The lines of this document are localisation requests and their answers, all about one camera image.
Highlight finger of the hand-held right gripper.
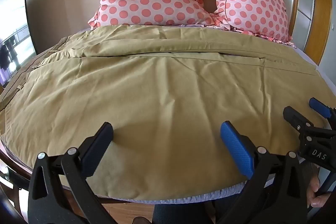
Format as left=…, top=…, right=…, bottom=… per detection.
left=308, top=97, right=336, bottom=120
left=283, top=106, right=314, bottom=133

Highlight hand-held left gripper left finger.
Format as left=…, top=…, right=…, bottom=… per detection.
left=28, top=122, right=127, bottom=224

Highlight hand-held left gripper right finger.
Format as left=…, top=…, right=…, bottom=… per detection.
left=220, top=121, right=316, bottom=224

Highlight khaki pants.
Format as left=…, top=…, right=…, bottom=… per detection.
left=0, top=25, right=330, bottom=201

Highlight person's right hand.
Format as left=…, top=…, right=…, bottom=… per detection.
left=308, top=175, right=333, bottom=209

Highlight wooden wardrobe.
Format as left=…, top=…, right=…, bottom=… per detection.
left=297, top=0, right=336, bottom=67

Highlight window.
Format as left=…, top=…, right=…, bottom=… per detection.
left=0, top=0, right=37, bottom=89

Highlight dark wooden bed frame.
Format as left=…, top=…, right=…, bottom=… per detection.
left=0, top=140, right=63, bottom=198

